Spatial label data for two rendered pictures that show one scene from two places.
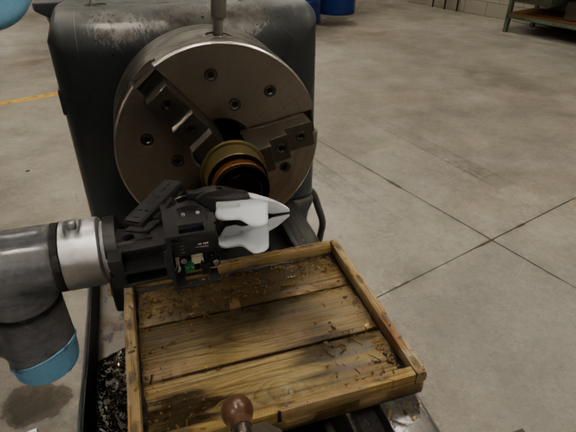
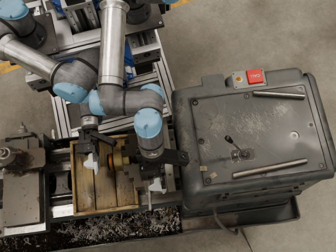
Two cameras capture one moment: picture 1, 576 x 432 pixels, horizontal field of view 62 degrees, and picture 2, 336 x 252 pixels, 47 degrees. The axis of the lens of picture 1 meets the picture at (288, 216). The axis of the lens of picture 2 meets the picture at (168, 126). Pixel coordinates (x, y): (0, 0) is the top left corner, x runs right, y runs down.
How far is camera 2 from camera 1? 1.59 m
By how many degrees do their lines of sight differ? 64
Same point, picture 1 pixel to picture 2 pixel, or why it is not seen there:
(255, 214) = (88, 163)
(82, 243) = (82, 122)
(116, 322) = not seen: hidden behind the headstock
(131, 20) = (179, 117)
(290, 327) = (102, 183)
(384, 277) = not seen: outside the picture
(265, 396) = (80, 173)
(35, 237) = (84, 112)
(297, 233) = (157, 196)
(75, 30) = (174, 98)
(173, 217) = (86, 142)
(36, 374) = not seen: hidden behind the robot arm
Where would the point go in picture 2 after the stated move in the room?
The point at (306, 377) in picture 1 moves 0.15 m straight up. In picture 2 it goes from (83, 184) to (75, 178)
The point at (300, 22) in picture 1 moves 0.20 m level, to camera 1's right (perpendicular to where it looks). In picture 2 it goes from (186, 188) to (177, 243)
